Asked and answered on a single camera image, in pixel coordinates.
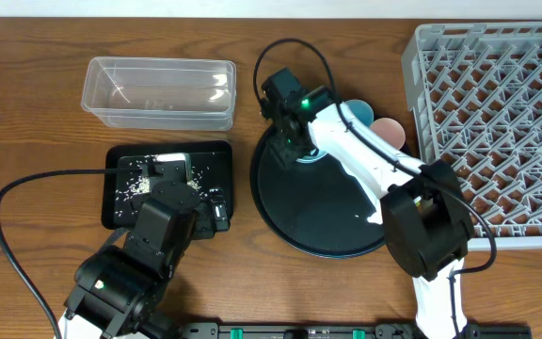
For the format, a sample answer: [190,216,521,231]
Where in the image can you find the grey dishwasher rack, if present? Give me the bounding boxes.
[402,22,542,250]

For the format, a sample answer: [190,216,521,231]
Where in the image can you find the light blue bowl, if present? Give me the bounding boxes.
[296,149,327,164]

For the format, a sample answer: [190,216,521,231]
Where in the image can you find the pink cup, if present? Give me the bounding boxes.
[370,118,406,150]

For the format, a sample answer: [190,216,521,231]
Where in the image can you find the black rectangular tray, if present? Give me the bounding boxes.
[101,140,233,230]

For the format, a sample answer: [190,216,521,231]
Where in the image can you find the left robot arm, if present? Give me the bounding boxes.
[59,181,230,338]

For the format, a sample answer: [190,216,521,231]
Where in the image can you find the clear plastic bin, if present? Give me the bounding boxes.
[81,56,237,131]

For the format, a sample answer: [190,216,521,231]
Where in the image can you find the crumpled white napkin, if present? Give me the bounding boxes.
[366,209,383,225]

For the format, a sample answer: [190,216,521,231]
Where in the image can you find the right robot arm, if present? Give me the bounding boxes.
[261,83,473,338]

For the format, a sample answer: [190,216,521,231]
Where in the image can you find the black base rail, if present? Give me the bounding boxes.
[180,322,533,339]

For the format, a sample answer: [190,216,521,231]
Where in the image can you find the rice grains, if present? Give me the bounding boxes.
[112,153,191,219]

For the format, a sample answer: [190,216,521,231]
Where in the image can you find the light blue cup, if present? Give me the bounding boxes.
[345,99,375,127]

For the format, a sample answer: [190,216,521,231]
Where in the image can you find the round black serving tray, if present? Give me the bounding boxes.
[250,127,385,259]

